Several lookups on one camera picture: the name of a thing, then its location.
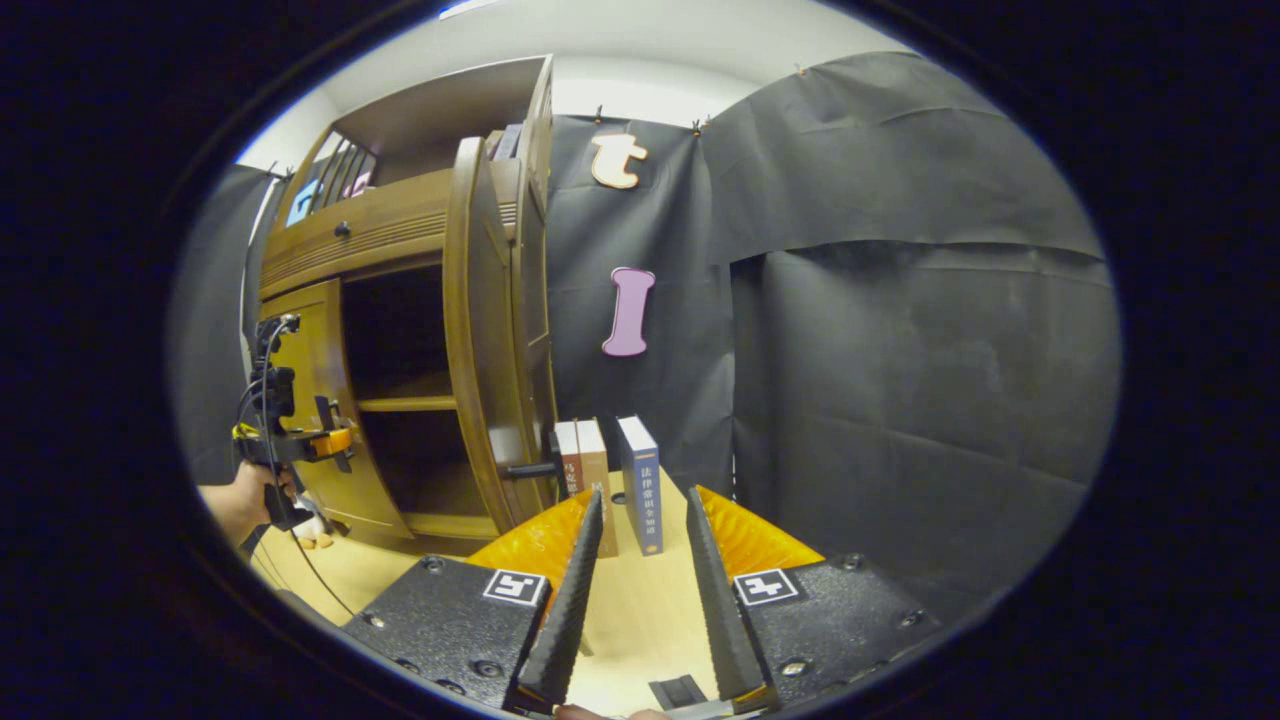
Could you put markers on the tan book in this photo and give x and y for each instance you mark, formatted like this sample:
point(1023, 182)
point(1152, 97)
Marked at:
point(595, 470)

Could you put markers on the wooden inner cabinet shelf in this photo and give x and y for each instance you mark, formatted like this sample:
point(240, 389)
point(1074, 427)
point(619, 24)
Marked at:
point(410, 404)

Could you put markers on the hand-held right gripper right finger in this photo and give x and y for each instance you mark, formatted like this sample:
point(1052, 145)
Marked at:
point(715, 600)

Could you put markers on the wooden double-door shoe cabinet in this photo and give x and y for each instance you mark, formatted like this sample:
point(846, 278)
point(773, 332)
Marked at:
point(380, 225)

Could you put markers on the pink shelf ornament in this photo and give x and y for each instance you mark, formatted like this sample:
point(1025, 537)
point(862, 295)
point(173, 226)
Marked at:
point(358, 183)

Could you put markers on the grey upright book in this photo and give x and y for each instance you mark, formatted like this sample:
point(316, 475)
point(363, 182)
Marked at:
point(510, 142)

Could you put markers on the wooden cabinet door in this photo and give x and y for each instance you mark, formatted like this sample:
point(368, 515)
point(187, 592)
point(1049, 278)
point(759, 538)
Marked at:
point(315, 350)
point(480, 350)

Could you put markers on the dark blue book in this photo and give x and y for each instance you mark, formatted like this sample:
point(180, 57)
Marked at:
point(642, 490)

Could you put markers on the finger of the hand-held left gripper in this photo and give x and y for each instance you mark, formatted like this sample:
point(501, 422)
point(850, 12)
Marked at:
point(335, 441)

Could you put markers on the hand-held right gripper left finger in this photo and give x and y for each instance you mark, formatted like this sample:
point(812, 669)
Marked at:
point(572, 600)

